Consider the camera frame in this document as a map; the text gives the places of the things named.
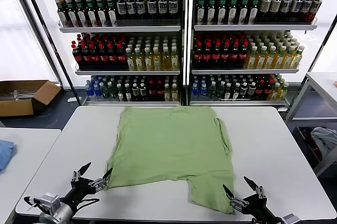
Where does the green t-shirt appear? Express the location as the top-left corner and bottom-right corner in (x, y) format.
(106, 105), (236, 215)

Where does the clear plastic packaging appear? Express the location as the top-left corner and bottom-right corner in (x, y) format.
(7, 89), (35, 101)

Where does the white cap red drink bottle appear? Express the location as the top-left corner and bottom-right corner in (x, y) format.
(309, 0), (323, 23)

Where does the small red label cola bottle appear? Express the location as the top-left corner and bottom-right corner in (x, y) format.
(156, 80), (164, 102)
(148, 80), (157, 102)
(256, 79), (265, 100)
(263, 79), (273, 100)

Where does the open cardboard box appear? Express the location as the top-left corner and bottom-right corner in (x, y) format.
(0, 80), (63, 118)

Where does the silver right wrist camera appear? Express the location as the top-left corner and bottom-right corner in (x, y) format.
(283, 213), (301, 224)

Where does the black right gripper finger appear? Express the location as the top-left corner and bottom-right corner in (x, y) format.
(243, 176), (266, 199)
(222, 183), (250, 213)

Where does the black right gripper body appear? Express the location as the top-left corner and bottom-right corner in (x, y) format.
(241, 193), (274, 224)

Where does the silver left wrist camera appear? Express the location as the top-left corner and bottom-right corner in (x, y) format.
(38, 193), (62, 213)

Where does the pale grey-blue crumpled cloth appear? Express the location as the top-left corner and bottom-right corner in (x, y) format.
(310, 126), (337, 156)

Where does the green cap dark tea bottle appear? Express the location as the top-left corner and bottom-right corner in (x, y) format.
(195, 0), (206, 24)
(57, 0), (68, 27)
(228, 0), (239, 24)
(75, 0), (87, 27)
(239, 0), (250, 24)
(217, 0), (227, 24)
(206, 0), (217, 24)
(249, 0), (260, 24)
(96, 0), (107, 27)
(86, 0), (97, 27)
(106, 0), (118, 27)
(66, 0), (77, 27)

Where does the grey metal frame table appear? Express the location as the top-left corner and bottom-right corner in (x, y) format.
(284, 72), (337, 130)

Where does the blue folded cloth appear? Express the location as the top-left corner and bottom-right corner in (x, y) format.
(0, 139), (17, 172)

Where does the beige label dark drink bottle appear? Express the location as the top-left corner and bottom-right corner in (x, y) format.
(259, 0), (272, 23)
(269, 0), (282, 23)

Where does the white metal shelf unit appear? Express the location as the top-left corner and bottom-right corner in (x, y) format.
(188, 0), (337, 111)
(39, 0), (189, 107)

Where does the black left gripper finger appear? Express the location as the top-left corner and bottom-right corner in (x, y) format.
(71, 162), (92, 182)
(88, 167), (113, 192)

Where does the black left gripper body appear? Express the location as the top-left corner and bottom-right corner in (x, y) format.
(64, 177), (97, 207)

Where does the red cap cola bottle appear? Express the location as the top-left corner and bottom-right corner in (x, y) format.
(211, 41), (222, 67)
(239, 41), (249, 67)
(193, 41), (204, 67)
(81, 43), (92, 67)
(99, 43), (109, 67)
(72, 44), (83, 67)
(221, 41), (231, 67)
(116, 43), (126, 67)
(107, 43), (118, 67)
(202, 41), (213, 67)
(90, 44), (101, 67)
(230, 41), (241, 67)

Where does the blue label dark drink bottle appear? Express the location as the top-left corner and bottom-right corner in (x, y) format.
(290, 0), (303, 23)
(147, 0), (158, 24)
(136, 0), (147, 24)
(126, 0), (137, 24)
(167, 0), (179, 24)
(280, 0), (292, 23)
(300, 0), (313, 23)
(157, 0), (169, 24)
(116, 0), (127, 24)

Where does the black slanted pole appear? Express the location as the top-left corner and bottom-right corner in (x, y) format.
(302, 13), (337, 95)
(18, 0), (83, 105)

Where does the yellow juice bottle white cap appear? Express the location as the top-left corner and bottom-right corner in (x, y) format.
(244, 46), (259, 70)
(254, 46), (267, 70)
(152, 46), (162, 71)
(125, 47), (136, 71)
(263, 46), (277, 70)
(282, 46), (296, 70)
(170, 46), (180, 71)
(134, 47), (145, 71)
(144, 47), (154, 71)
(291, 46), (305, 70)
(161, 46), (171, 71)
(272, 46), (287, 70)

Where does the red cloth item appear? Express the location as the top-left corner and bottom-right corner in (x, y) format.
(302, 128), (322, 160)

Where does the small dark bottle white label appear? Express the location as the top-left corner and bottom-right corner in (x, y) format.
(132, 83), (140, 102)
(240, 81), (249, 100)
(247, 81), (257, 100)
(139, 83), (147, 102)

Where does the small white cap dark bottle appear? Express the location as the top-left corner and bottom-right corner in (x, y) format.
(116, 83), (125, 102)
(232, 83), (241, 100)
(224, 83), (233, 100)
(124, 83), (133, 102)

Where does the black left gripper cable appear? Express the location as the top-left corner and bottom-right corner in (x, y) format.
(75, 197), (101, 213)

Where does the grey storage crate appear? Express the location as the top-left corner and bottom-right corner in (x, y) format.
(292, 126), (337, 177)

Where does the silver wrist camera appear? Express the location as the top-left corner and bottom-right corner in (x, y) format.
(38, 193), (62, 213)
(283, 213), (301, 224)

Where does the black left camera cable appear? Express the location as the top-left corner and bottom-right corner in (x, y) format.
(23, 195), (41, 210)

